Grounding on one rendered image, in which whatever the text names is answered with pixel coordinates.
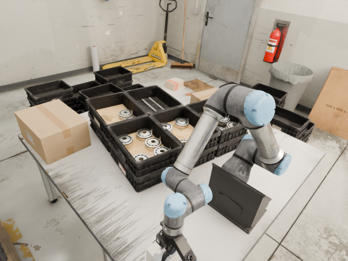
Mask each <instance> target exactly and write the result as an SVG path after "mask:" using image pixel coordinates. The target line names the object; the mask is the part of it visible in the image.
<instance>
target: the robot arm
mask: <svg viewBox="0 0 348 261"><path fill-rule="evenodd" d="M275 108H276V104H275V101H274V99H273V97H272V96H271V95H270V94H268V93H265V92H263V91H260V90H254V89H251V88H247V87H244V86H240V85H237V84H228V85H225V86H223V87H221V88H219V89H218V90H217V91H215V92H214V93H213V94H212V95H211V96H210V97H209V99H208V100H207V101H206V103H205V105H204V107H203V109H204V112H203V113H202V115H201V117H200V119H199V121H198V122H197V124H196V126H195V128H194V129H193V131H192V133H191V135H190V137H189V138H188V140H187V142H186V144H185V146H184V147H183V149H182V151H181V153H180V154H179V156H178V158H177V160H176V161H175V163H174V165H173V167H167V168H166V169H165V170H164V171H163V172H162V175H161V180H162V181H163V182H164V183H165V184H166V186H167V187H168V188H170V189H171V190H172V191H173V192H174V193H171V194H169V195H168V196H167V197H166V199H165V203H164V218H163V221H161V222H160V225H161V226H162V227H163V229H161V230H160V231H159V233H157V234H156V243H157V244H158V245H159V246H160V247H161V248H162V249H163V248H164V249H165V251H164V250H162V251H161V253H160V254H158V253H154V259H155V261H169V259H170V257H169V255H172V254H173V253H174V252H175V251H177V252H178V254H179V256H180V257H181V259H182V261H196V260H197V257H196V256H195V254H194V252H193V251H192V249H191V247H190V245H189V244H188V242H187V239H186V238H185V237H184V235H183V234H182V231H183V227H184V219H185V218H186V217H187V216H189V215H190V214H192V213H193V212H195V211H196V210H198V209H200V208H201V207H204V206H205V205H206V204H207V203H209V202H210V201H211V200H212V191H211V189H210V188H209V187H208V186H207V185H206V184H204V183H201V184H198V185H196V184H194V183H193V182H192V181H190V180H189V179H188V176H189V175H190V173H191V171H192V169H193V168H194V166H195V164H196V162H197V161H198V159H199V157H200V155H201V154H202V152H203V150H204V148H205V146H206V145H207V143H208V141H209V139H210V138H211V136H212V134H213V132H214V131H215V129H216V127H217V125H218V124H219V122H220V120H223V119H224V118H225V117H226V115H227V114H230V115H233V116H235V117H237V118H238V119H239V121H240V123H241V125H242V126H243V127H244V128H246V129H248V130H249V132H250V134H247V135H245V136H244V137H243V139H242V140H241V142H240V143H239V145H238V147H237V148H236V150H235V152H234V153H233V155H232V157H231V158H230V159H229V160H227V161H226V162H225V163H224V164H223V165H222V167H221V168H223V169H225V170H226V171H228V172H229V173H231V174H232V175H234V176H236V177H237V178H239V179H240V180H242V181H244V182H245V183H247V182H248V180H249V177H250V173H251V169H252V167H253V165H254V164H256V165H258V166H259V167H261V168H263V169H265V170H267V171H269V172H271V173H272V174H275V175H277V176H281V175H282V174H284V173H285V171H286V170H287V168H288V167H289V165H290V163H291V160H292V156H291V155H290V154H288V153H286V152H284V150H283V148H282V146H281V145H280V144H278V143H277V141H276V138H275V136H274V133H273V130H272V127H271V124H270V121H271V120H272V118H273V116H274V113H275V110H274V109H275ZM157 239H158V241H159V242H158V241H157Z"/></svg>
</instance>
